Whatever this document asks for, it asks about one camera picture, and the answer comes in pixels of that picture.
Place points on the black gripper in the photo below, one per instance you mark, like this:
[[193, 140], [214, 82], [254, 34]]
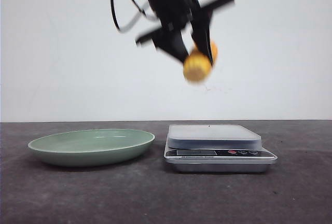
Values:
[[174, 15]]

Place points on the yellow corn cob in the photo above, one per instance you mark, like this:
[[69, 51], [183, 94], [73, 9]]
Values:
[[197, 66]]

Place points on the silver digital kitchen scale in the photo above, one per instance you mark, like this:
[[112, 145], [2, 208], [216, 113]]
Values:
[[216, 148]]

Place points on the green round plate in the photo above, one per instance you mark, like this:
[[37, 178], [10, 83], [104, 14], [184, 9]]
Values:
[[86, 148]]

